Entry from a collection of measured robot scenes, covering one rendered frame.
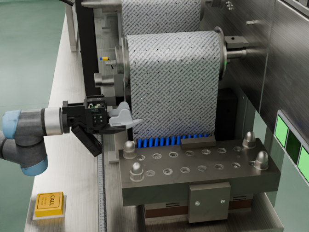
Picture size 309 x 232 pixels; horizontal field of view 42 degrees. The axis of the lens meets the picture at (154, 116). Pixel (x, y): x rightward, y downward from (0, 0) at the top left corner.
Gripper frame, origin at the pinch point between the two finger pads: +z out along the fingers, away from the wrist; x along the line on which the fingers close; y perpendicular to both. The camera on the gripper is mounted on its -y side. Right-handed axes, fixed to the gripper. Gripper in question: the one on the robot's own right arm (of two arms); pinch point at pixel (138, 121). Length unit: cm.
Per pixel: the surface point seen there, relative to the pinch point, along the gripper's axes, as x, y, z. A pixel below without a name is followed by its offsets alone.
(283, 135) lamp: -25.5, 9.4, 29.7
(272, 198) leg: 13, -47, 51
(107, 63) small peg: 3.3, 16.4, -7.1
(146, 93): -0.2, 8.5, 2.6
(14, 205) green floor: 92, -109, -68
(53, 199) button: -9.5, -16.6, -24.4
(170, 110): -0.3, 2.9, 8.9
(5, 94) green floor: 238, -109, -99
